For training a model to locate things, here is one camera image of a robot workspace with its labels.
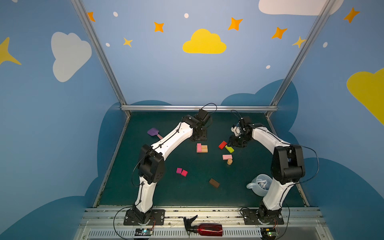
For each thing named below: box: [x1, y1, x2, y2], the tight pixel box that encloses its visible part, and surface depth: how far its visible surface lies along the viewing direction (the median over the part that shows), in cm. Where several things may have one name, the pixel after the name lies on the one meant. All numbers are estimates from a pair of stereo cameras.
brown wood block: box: [209, 178, 220, 189], surface depth 87 cm
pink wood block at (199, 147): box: [196, 143, 202, 153], surface depth 101 cm
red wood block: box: [218, 140, 228, 150], surface depth 103 cm
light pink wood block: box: [222, 154, 233, 160], surface depth 98 cm
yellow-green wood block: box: [225, 145, 235, 154], surface depth 101 cm
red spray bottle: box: [183, 215, 223, 239], surface depth 70 cm
